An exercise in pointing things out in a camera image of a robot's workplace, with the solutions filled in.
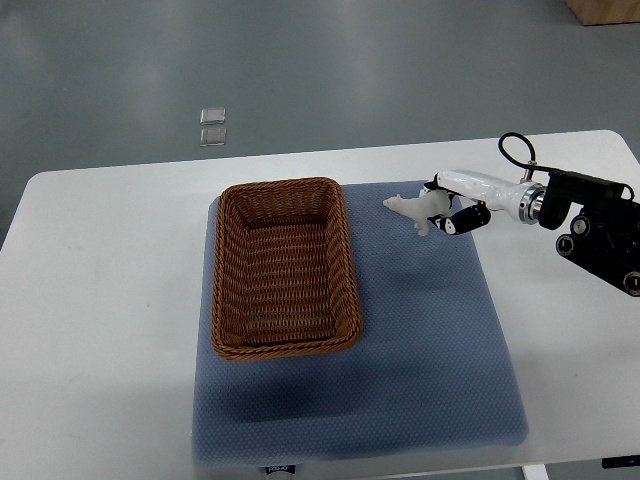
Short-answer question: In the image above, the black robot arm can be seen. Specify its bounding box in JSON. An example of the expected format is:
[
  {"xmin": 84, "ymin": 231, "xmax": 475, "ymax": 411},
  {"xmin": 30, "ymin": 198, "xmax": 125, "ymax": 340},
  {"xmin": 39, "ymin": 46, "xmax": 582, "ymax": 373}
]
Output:
[{"xmin": 498, "ymin": 132, "xmax": 639, "ymax": 297}]

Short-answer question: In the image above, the black table control panel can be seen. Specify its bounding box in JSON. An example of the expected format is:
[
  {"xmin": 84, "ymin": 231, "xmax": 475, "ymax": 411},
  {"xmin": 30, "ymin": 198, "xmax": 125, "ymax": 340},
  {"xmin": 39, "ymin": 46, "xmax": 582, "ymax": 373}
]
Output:
[{"xmin": 601, "ymin": 455, "xmax": 640, "ymax": 469}]

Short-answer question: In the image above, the blue textured mat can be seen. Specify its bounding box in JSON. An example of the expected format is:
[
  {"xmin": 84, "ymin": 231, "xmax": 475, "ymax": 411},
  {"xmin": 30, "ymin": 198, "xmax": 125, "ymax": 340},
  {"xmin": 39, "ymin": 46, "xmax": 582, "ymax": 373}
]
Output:
[{"xmin": 192, "ymin": 181, "xmax": 528, "ymax": 469}]

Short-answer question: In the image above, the upper silver floor plate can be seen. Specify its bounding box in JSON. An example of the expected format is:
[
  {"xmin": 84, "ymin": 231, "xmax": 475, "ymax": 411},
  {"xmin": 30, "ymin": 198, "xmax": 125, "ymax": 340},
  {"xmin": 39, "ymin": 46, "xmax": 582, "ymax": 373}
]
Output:
[{"xmin": 200, "ymin": 107, "xmax": 226, "ymax": 125}]

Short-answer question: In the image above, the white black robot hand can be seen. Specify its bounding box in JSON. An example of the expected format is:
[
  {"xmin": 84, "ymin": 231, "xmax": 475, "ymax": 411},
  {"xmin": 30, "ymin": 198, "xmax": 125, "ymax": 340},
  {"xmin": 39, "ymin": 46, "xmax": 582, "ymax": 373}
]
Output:
[{"xmin": 423, "ymin": 170, "xmax": 546, "ymax": 235}]

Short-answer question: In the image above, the white bear figurine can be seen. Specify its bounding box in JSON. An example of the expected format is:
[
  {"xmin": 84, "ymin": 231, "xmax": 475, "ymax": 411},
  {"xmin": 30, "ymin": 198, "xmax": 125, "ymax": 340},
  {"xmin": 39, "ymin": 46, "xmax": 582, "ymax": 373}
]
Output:
[{"xmin": 382, "ymin": 190, "xmax": 451, "ymax": 236}]

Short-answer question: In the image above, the wooden box corner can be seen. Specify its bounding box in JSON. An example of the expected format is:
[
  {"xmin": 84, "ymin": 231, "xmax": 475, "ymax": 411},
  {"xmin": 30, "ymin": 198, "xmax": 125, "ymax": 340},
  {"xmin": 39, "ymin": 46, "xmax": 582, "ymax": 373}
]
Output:
[{"xmin": 565, "ymin": 0, "xmax": 639, "ymax": 26}]

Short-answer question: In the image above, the brown wicker basket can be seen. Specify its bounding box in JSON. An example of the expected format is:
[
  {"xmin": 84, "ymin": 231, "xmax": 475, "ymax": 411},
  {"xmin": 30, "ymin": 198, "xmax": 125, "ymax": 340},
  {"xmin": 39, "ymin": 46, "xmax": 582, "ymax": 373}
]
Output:
[{"xmin": 211, "ymin": 177, "xmax": 364, "ymax": 361}]

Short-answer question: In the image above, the black mat label tag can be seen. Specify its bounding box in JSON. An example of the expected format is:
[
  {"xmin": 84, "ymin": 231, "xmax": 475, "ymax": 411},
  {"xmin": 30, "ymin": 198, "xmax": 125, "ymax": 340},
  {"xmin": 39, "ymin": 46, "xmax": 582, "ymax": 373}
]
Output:
[{"xmin": 264, "ymin": 465, "xmax": 296, "ymax": 475}]

